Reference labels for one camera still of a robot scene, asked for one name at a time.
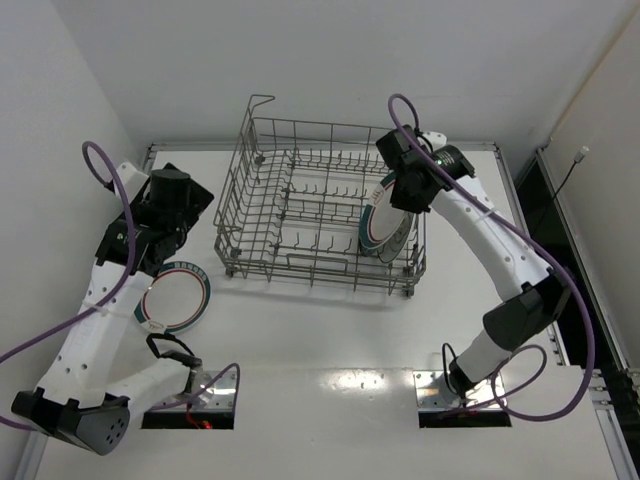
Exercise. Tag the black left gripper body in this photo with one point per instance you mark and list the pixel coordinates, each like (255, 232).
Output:
(192, 195)

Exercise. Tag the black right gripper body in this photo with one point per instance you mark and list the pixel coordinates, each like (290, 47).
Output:
(406, 195)

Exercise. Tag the white plate green red rim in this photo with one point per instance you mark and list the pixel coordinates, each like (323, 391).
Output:
(379, 219)

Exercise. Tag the large white plate blue rim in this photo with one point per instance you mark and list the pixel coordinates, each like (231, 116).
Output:
(397, 241)

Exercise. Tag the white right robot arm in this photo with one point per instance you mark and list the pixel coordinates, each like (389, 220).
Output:
(528, 287)

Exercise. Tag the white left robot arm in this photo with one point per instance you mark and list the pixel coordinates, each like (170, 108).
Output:
(75, 401)

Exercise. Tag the grey wire dish rack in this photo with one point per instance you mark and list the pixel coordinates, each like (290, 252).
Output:
(292, 200)

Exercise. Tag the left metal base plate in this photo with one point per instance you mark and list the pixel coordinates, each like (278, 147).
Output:
(212, 391)

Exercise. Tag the metal base plate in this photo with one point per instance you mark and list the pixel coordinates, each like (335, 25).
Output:
(212, 391)
(433, 395)

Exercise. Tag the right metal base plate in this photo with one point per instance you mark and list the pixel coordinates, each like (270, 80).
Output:
(433, 395)

